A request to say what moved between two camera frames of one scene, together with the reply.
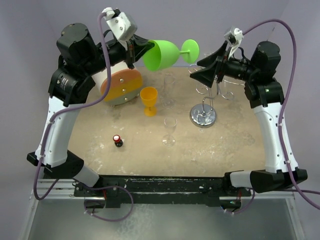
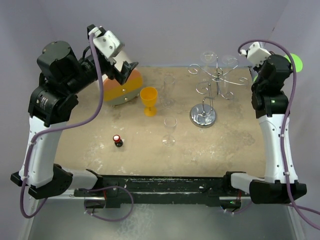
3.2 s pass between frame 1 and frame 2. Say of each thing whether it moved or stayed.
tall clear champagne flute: stayed
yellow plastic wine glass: stayed
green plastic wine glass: moved
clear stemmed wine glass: stayed
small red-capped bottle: stayed
